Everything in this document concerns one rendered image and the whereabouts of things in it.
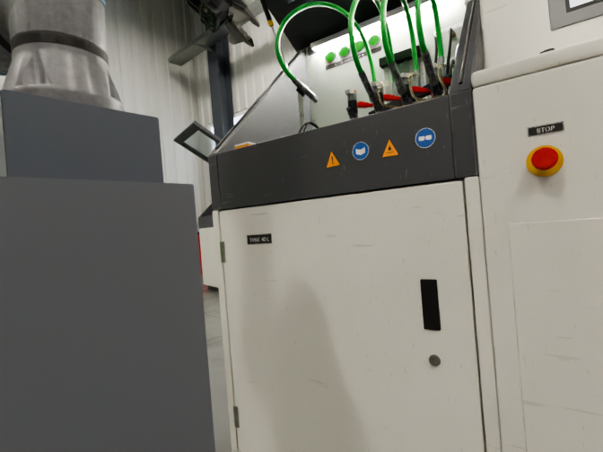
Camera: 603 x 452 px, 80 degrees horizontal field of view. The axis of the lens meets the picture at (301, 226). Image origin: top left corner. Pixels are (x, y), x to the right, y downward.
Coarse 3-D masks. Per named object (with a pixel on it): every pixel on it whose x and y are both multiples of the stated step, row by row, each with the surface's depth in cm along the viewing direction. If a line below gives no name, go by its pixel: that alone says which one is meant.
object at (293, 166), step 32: (448, 96) 68; (320, 128) 83; (352, 128) 79; (384, 128) 75; (416, 128) 71; (448, 128) 68; (224, 160) 100; (256, 160) 94; (288, 160) 88; (320, 160) 83; (352, 160) 79; (384, 160) 75; (416, 160) 71; (448, 160) 68; (224, 192) 101; (256, 192) 94; (288, 192) 89; (320, 192) 84; (352, 192) 80
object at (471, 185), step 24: (360, 192) 81; (216, 216) 103; (480, 216) 65; (216, 240) 103; (480, 240) 66; (216, 264) 104; (480, 264) 66; (480, 288) 66; (480, 312) 66; (480, 336) 66; (480, 360) 67; (480, 384) 68
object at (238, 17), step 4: (232, 4) 99; (232, 8) 98; (236, 8) 99; (240, 8) 98; (248, 8) 98; (232, 12) 98; (236, 12) 98; (240, 12) 98; (244, 12) 98; (248, 12) 98; (236, 16) 97; (240, 16) 97; (244, 16) 98; (248, 16) 98; (252, 16) 98; (232, 20) 97; (236, 20) 97; (240, 20) 97; (244, 20) 97; (252, 20) 98; (256, 20) 98; (256, 24) 99
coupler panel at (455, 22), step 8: (456, 16) 115; (432, 24) 119; (448, 24) 116; (456, 24) 115; (432, 32) 119; (448, 32) 117; (456, 32) 115; (432, 40) 119; (448, 40) 117; (456, 40) 115; (432, 48) 120; (448, 88) 117
